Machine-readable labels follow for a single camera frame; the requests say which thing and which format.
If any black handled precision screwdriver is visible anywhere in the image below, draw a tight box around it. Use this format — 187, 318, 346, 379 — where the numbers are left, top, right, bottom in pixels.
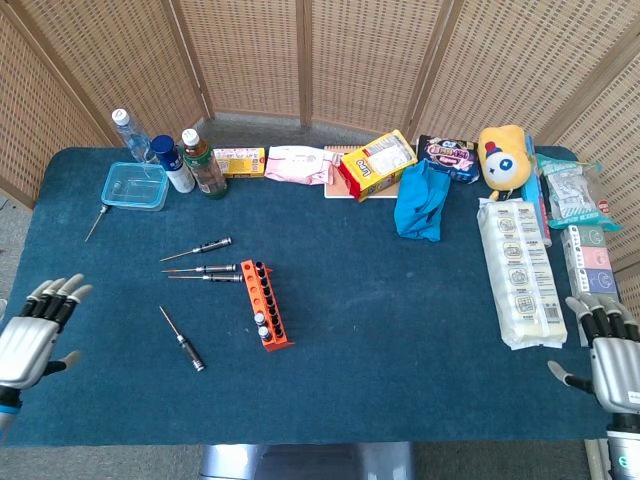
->
159, 305, 207, 373

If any blue felt table cover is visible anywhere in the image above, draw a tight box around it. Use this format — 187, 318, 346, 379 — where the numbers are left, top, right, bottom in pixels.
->
0, 145, 640, 448

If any black silver handled screwdriver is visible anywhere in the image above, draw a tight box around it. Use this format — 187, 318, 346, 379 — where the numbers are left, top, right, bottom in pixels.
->
167, 272, 244, 284
159, 236, 234, 263
160, 264, 238, 275

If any tea bottle green label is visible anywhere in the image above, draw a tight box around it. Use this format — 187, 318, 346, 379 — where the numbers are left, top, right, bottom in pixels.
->
180, 128, 229, 201

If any yellow cardboard box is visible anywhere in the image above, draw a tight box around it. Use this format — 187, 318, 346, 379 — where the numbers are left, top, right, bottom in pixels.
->
212, 146, 267, 180

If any small thin metal probe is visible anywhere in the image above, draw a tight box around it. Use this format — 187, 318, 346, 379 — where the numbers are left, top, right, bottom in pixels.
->
83, 204, 110, 244

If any pastel boxes multipack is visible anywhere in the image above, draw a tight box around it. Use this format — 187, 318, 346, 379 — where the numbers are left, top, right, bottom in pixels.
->
559, 224, 620, 347

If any clear water bottle white cap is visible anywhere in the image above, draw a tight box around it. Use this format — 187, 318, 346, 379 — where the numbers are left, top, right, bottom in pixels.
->
110, 108, 159, 165

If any orange bit holder rack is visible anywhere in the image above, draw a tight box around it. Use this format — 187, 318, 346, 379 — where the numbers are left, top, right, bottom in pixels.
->
240, 258, 296, 353

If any long white tissue pack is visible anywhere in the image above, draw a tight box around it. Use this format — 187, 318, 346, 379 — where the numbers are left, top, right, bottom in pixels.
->
475, 196, 569, 352

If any pink wet wipes pack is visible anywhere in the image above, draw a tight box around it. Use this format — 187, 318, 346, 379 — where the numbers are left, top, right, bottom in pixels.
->
263, 144, 342, 187

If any yellow red biscuit pack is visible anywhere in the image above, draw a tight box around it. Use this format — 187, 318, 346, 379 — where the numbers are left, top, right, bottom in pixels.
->
337, 128, 419, 204

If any long blue box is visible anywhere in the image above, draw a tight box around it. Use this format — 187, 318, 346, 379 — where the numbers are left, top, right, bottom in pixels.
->
520, 131, 553, 249

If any green white plastic bag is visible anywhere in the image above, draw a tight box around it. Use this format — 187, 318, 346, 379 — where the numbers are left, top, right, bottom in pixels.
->
535, 152, 624, 234

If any wicker folding screen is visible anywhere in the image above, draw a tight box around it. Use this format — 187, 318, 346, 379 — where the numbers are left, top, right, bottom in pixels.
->
0, 0, 640, 301

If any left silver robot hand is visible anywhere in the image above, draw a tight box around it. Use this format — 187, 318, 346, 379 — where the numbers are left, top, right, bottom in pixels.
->
0, 273, 94, 396

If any blue crumpled cloth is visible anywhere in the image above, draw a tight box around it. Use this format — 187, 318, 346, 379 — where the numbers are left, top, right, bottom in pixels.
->
392, 158, 453, 244

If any white bottle blue cap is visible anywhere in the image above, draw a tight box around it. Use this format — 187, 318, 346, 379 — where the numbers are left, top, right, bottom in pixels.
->
150, 134, 197, 195

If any white metal frame bar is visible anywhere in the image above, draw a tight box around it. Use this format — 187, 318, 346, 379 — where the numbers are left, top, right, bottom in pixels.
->
584, 438, 609, 480

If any grey robot torso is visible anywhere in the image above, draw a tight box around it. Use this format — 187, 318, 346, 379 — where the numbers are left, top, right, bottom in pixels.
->
199, 441, 417, 480

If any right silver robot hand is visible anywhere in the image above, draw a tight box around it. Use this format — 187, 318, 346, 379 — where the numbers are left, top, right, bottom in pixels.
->
547, 294, 640, 414

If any dark purple pad pack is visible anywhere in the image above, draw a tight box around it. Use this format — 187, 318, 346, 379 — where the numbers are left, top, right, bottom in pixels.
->
415, 133, 482, 186

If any clear container blue rim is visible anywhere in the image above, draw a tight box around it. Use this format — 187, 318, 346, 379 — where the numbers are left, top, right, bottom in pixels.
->
100, 160, 170, 213

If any brown spiral notebook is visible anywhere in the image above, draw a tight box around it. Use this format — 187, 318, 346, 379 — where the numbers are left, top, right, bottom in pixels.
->
323, 144, 402, 200

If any yellow plush toy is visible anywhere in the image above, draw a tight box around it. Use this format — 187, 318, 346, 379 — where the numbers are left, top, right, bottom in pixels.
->
476, 124, 533, 202

